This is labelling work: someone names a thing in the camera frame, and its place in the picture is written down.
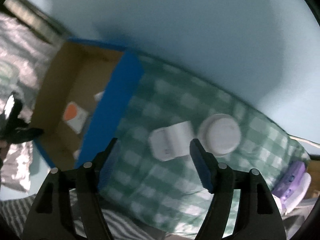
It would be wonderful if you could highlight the white orange power bank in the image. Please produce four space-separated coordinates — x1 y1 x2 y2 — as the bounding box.
62 101 89 134

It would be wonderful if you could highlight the blue-edged cardboard box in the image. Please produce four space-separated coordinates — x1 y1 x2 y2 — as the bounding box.
31 38 144 170

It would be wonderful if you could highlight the striped towel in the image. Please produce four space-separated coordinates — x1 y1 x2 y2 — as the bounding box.
1 190 152 239

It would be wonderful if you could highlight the purple tissue pack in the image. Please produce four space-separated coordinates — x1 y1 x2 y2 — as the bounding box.
272 161 306 204

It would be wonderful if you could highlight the green checkered cloth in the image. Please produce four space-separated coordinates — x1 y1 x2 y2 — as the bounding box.
100 55 310 239

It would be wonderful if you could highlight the round white dish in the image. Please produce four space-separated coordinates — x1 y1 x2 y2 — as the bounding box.
197 114 241 157

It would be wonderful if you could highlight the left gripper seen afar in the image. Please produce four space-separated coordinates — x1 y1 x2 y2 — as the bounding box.
1 92 44 144

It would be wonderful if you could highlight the white charger with prongs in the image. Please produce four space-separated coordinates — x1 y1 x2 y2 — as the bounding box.
148 121 195 161

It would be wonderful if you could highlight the silver foil sheet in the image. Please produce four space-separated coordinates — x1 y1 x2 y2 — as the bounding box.
1 13 61 192

